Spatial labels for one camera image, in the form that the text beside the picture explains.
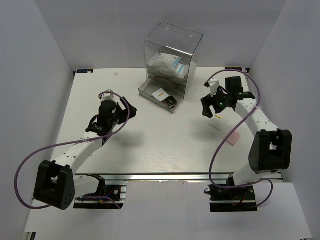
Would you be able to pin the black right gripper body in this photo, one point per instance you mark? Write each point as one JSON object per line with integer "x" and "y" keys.
{"x": 220, "y": 103}

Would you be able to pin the blue table corner label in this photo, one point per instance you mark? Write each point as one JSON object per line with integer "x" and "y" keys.
{"x": 84, "y": 71}
{"x": 234, "y": 68}

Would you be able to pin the clear acrylic makeup organizer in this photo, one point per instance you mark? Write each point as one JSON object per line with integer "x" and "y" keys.
{"x": 176, "y": 40}

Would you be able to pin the pink sticky pad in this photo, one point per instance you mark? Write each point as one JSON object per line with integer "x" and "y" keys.
{"x": 234, "y": 138}

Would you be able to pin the white pad with yellow stick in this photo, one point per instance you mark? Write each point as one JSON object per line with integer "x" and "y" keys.
{"x": 160, "y": 95}

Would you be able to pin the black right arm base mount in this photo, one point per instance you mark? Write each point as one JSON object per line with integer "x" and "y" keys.
{"x": 223, "y": 200}

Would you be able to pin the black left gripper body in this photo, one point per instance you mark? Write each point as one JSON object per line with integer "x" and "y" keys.
{"x": 120, "y": 115}

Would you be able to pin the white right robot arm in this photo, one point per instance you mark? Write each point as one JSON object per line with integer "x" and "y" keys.
{"x": 271, "y": 148}

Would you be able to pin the black gold compact case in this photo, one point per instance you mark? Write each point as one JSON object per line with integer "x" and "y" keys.
{"x": 170, "y": 102}

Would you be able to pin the aluminium front rail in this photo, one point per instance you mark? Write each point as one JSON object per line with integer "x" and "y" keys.
{"x": 217, "y": 177}

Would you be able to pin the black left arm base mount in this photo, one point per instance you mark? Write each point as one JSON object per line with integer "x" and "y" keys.
{"x": 94, "y": 192}

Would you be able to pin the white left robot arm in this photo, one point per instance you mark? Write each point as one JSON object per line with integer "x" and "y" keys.
{"x": 56, "y": 184}

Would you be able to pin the blue table corner label left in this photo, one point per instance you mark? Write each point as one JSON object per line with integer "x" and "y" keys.
{"x": 84, "y": 71}

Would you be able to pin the blue table corner label right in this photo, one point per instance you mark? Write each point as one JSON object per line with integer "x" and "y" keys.
{"x": 234, "y": 68}

